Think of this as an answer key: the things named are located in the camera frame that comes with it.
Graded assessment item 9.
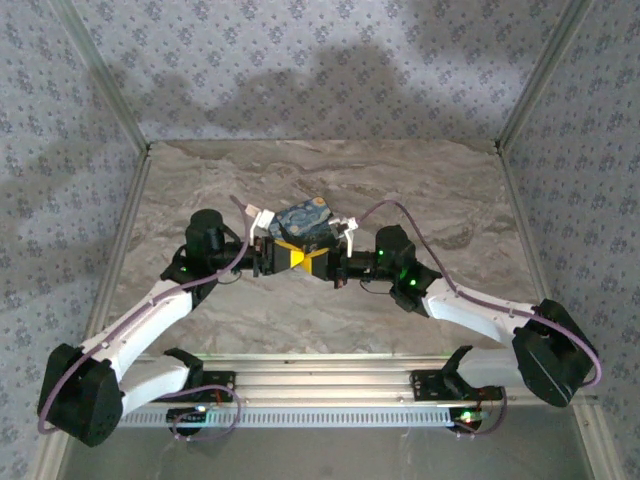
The blue starry night painted box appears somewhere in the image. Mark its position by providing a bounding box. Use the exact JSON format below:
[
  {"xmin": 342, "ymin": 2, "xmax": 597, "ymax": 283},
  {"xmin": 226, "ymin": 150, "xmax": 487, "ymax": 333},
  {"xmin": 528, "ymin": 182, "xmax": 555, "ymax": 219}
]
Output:
[{"xmin": 269, "ymin": 196, "xmax": 335, "ymax": 251}]

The black controller board green LED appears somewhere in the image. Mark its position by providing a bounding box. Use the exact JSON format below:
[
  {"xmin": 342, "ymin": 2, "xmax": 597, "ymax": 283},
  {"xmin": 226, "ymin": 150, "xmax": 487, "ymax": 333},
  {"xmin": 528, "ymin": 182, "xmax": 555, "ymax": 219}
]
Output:
[
  {"xmin": 166, "ymin": 407, "xmax": 210, "ymax": 425},
  {"xmin": 448, "ymin": 407, "xmax": 492, "ymax": 432}
]

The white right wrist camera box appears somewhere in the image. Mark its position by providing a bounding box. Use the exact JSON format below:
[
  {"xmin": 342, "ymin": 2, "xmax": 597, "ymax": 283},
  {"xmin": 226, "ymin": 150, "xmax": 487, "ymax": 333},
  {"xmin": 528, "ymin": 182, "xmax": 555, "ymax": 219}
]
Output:
[{"xmin": 327, "ymin": 213, "xmax": 360, "ymax": 251}]

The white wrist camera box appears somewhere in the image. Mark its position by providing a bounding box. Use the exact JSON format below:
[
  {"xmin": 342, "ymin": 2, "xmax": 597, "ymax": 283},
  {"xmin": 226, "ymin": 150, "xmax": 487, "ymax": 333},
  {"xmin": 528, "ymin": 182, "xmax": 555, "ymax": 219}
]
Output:
[
  {"xmin": 247, "ymin": 205, "xmax": 275, "ymax": 246},
  {"xmin": 327, "ymin": 213, "xmax": 360, "ymax": 251}
]

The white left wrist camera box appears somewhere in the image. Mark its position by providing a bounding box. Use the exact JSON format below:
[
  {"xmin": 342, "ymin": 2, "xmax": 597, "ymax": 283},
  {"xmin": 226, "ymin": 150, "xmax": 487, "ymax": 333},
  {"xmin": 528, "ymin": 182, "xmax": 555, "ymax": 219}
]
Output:
[{"xmin": 247, "ymin": 205, "xmax": 275, "ymax": 246}]

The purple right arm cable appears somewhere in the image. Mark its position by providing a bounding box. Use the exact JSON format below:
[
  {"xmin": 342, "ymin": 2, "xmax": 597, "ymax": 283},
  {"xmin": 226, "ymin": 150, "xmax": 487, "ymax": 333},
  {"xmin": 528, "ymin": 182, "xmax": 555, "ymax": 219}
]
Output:
[{"xmin": 355, "ymin": 199, "xmax": 602, "ymax": 439}]

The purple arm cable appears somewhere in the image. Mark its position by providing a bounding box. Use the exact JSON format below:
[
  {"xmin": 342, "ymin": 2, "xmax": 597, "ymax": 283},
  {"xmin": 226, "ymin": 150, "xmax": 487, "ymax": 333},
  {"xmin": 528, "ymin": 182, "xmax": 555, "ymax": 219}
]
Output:
[
  {"xmin": 355, "ymin": 199, "xmax": 602, "ymax": 439},
  {"xmin": 37, "ymin": 194, "xmax": 251, "ymax": 442}
]

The aluminium table side rail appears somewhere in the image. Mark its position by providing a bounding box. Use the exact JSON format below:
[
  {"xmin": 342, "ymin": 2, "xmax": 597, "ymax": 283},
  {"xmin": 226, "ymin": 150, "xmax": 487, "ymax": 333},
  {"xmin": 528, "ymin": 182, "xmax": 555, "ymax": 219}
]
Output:
[
  {"xmin": 497, "ymin": 147, "xmax": 551, "ymax": 307},
  {"xmin": 92, "ymin": 147, "xmax": 154, "ymax": 351}
]

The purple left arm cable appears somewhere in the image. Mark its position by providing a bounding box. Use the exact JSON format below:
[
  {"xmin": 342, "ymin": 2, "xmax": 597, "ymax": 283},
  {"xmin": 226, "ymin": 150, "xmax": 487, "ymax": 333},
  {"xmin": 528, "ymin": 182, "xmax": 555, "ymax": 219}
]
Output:
[{"xmin": 37, "ymin": 194, "xmax": 251, "ymax": 442}]

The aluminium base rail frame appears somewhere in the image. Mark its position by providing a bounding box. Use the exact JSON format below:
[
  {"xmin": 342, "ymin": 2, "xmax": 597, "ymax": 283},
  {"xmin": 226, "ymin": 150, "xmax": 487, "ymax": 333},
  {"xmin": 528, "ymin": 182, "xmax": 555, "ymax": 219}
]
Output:
[{"xmin": 119, "ymin": 353, "xmax": 599, "ymax": 407}]

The slotted grey cable duct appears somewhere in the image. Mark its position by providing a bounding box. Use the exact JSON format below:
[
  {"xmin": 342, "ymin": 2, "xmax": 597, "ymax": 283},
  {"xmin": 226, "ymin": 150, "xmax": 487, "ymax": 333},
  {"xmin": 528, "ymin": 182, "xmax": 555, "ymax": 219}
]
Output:
[{"xmin": 119, "ymin": 405, "xmax": 482, "ymax": 430}]

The aluminium corner post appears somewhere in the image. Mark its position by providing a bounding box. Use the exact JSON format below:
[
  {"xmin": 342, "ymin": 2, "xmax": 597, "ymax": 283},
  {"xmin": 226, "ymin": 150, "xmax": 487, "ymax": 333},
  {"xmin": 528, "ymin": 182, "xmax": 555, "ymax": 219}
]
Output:
[
  {"xmin": 48, "ymin": 0, "xmax": 152, "ymax": 151},
  {"xmin": 493, "ymin": 0, "xmax": 597, "ymax": 150}
]

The aluminium frame leg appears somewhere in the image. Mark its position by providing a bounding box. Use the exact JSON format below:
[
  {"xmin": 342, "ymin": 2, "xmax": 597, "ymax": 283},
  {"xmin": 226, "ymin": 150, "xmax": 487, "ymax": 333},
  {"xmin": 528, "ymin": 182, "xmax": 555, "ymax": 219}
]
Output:
[
  {"xmin": 572, "ymin": 403, "xmax": 615, "ymax": 480},
  {"xmin": 37, "ymin": 444, "xmax": 71, "ymax": 480}
]

